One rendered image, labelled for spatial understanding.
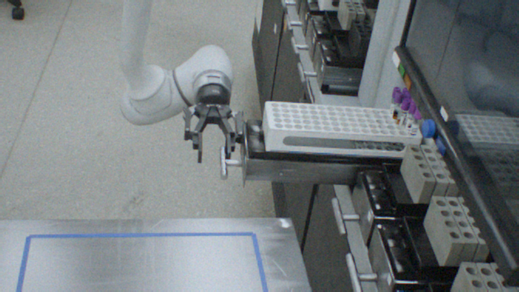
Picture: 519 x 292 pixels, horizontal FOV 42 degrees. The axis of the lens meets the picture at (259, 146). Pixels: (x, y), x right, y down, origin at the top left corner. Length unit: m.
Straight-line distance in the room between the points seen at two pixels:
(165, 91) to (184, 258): 0.68
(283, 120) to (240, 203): 1.19
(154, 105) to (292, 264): 0.72
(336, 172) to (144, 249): 0.44
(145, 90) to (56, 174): 1.00
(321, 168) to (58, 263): 0.53
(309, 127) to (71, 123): 1.68
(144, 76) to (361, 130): 0.56
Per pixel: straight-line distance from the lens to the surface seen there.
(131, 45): 1.53
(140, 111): 1.65
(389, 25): 1.49
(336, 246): 1.43
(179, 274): 1.00
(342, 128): 1.29
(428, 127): 1.11
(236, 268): 1.02
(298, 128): 1.28
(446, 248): 1.08
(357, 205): 1.29
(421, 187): 1.19
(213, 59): 1.62
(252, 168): 1.28
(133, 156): 2.64
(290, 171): 1.29
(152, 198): 2.43
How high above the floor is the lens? 1.53
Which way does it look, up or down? 34 degrees down
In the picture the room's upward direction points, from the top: 8 degrees clockwise
